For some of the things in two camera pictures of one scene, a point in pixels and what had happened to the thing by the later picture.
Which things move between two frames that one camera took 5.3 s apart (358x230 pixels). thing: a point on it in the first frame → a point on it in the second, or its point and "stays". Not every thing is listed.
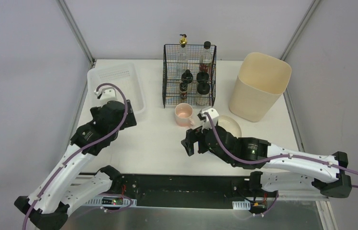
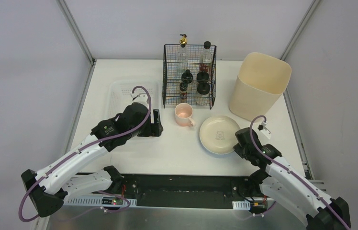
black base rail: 206,191 stays
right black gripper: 193,142 → 242,151
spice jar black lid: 202,77 stays
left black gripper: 123,115 → 153,124
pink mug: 183,112 stays
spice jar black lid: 203,88 stays
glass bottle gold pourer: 182,57 stays
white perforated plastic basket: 125,75 → 118,96
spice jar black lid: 186,77 stays
